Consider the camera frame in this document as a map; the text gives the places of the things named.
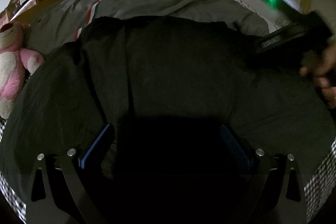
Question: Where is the large black jacket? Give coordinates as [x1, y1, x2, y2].
[1, 16, 335, 223]

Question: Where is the black white checkered bedsheet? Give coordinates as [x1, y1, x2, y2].
[0, 118, 336, 224]

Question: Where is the person right hand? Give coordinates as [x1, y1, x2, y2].
[299, 42, 335, 109]

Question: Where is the grey striped duvet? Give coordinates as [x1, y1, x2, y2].
[26, 0, 276, 55]

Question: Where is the pink plush bear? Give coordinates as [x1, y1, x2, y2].
[0, 20, 45, 119]

